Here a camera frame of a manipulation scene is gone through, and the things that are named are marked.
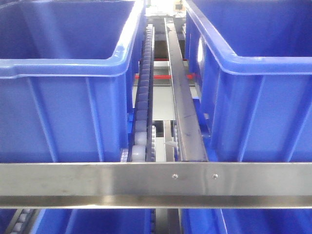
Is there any roller conveyor track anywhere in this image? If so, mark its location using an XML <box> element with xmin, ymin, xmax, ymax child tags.
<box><xmin>131</xmin><ymin>24</ymin><xmax>156</xmax><ymax>162</ymax></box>

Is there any big blue bin left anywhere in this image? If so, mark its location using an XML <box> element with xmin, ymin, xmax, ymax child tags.
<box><xmin>0</xmin><ymin>0</ymin><xmax>145</xmax><ymax>163</ymax></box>

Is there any big blue bin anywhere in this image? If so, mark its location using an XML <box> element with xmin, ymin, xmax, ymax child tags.
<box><xmin>185</xmin><ymin>0</ymin><xmax>312</xmax><ymax>162</ymax></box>
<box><xmin>0</xmin><ymin>0</ymin><xmax>145</xmax><ymax>163</ymax></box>

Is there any big blue bin right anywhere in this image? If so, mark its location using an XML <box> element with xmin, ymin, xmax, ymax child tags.
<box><xmin>185</xmin><ymin>0</ymin><xmax>312</xmax><ymax>162</ymax></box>

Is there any lower blue bin right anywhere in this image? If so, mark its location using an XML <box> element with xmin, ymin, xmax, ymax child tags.
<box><xmin>182</xmin><ymin>209</ymin><xmax>312</xmax><ymax>234</ymax></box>

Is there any lower blue bin left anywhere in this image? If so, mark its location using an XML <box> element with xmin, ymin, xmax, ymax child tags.
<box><xmin>31</xmin><ymin>209</ymin><xmax>155</xmax><ymax>234</ymax></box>

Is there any steel divider rail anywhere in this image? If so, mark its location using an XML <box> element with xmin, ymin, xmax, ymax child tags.
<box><xmin>164</xmin><ymin>18</ymin><xmax>208</xmax><ymax>162</ymax></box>

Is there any steel front shelf rail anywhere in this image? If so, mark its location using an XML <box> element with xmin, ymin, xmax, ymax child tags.
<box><xmin>0</xmin><ymin>162</ymin><xmax>312</xmax><ymax>209</ymax></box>

